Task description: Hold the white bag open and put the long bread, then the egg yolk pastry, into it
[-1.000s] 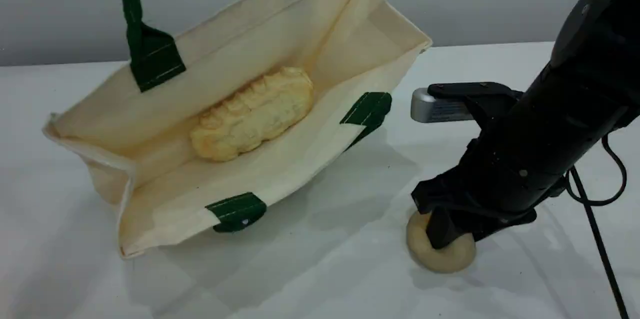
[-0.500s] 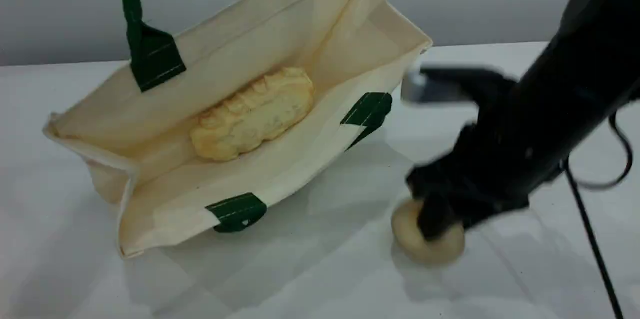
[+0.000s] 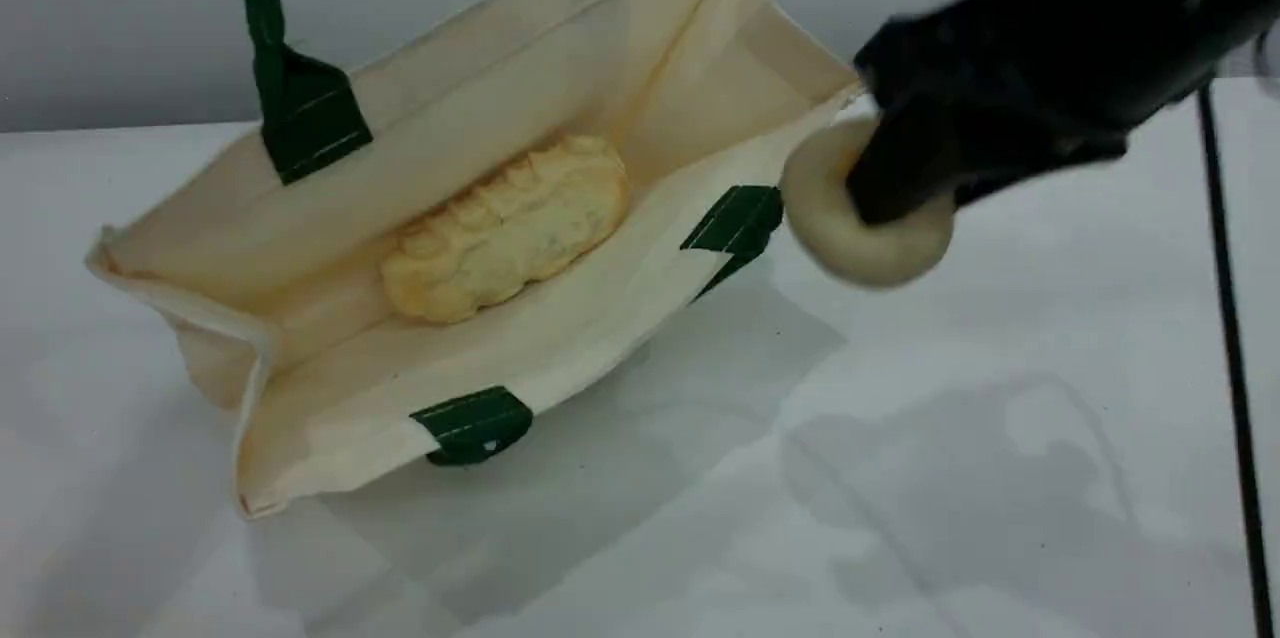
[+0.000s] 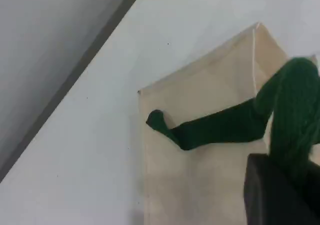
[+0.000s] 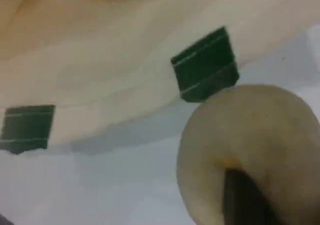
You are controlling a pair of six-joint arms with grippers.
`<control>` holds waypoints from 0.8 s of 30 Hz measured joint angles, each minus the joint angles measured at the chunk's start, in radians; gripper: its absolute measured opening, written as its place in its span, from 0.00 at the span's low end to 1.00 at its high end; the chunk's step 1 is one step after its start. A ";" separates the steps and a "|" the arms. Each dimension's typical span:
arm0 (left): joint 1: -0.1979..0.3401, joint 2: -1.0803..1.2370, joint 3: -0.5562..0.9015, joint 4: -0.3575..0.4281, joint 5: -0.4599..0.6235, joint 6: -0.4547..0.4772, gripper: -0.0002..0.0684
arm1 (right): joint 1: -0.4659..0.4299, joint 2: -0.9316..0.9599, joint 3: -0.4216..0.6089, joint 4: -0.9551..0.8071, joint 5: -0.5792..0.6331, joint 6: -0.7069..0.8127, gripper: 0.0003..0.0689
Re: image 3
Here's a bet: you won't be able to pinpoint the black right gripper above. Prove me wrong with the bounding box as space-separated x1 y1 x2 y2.
846 0 1219 226

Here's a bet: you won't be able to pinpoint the long striped orange bread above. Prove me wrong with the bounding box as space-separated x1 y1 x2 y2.
380 133 632 327

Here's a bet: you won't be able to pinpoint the white canvas bag green handles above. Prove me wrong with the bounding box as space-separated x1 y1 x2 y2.
85 0 867 520

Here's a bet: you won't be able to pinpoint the round egg yolk pastry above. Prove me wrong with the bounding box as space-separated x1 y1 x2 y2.
779 113 957 290

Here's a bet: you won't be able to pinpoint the thin black cable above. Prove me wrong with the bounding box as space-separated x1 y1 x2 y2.
1196 81 1275 638

